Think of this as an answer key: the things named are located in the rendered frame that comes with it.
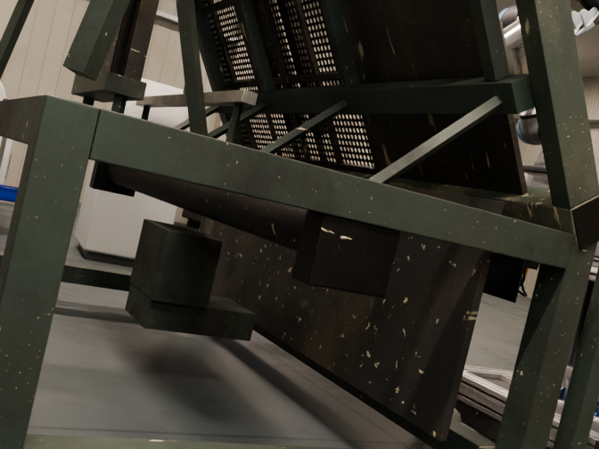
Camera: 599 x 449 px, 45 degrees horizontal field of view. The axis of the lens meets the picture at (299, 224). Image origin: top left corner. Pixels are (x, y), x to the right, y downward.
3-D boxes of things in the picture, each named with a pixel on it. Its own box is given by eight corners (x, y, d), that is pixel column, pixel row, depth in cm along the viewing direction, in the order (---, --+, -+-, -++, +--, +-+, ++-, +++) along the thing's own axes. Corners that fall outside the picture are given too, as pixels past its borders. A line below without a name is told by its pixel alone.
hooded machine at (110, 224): (168, 274, 504) (210, 93, 500) (81, 259, 476) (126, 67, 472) (143, 256, 569) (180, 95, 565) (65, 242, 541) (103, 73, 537)
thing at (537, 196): (578, 253, 180) (609, 237, 185) (571, 209, 177) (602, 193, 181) (239, 180, 374) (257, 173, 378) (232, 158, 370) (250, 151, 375)
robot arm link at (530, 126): (543, 150, 274) (515, 5, 261) (517, 148, 288) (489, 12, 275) (567, 140, 278) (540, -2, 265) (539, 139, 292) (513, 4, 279)
